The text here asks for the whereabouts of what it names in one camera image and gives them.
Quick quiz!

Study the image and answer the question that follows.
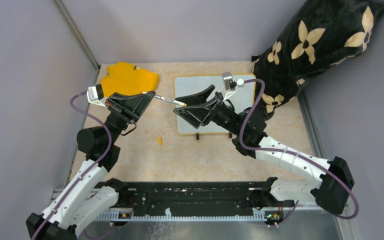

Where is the yellow folded cloth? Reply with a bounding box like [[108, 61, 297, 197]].
[[100, 61, 160, 98]]

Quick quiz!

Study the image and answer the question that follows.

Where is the yellow framed whiteboard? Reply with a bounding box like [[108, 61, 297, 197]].
[[174, 72, 256, 136]]

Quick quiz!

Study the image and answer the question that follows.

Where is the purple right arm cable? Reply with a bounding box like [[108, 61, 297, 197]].
[[238, 78, 361, 221]]

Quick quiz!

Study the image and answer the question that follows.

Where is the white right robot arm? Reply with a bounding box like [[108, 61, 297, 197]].
[[174, 85, 359, 219]]

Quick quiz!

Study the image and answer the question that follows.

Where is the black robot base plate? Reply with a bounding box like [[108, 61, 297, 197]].
[[115, 181, 295, 217]]

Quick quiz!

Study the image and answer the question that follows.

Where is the black floral pillow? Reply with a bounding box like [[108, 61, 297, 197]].
[[251, 0, 384, 117]]

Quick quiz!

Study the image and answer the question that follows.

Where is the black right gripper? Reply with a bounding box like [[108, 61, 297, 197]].
[[174, 84, 243, 136]]

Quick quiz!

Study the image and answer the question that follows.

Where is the white whiteboard marker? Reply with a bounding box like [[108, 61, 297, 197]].
[[154, 94, 187, 107]]

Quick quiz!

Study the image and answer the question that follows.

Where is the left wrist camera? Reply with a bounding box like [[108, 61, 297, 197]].
[[86, 84, 106, 107]]

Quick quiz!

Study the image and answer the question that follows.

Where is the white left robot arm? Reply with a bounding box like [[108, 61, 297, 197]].
[[26, 91, 156, 240]]

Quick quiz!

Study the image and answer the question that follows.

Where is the aluminium frame rail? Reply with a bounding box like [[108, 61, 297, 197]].
[[47, 187, 345, 223]]

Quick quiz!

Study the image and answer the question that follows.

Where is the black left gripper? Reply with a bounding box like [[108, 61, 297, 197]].
[[103, 90, 155, 145]]

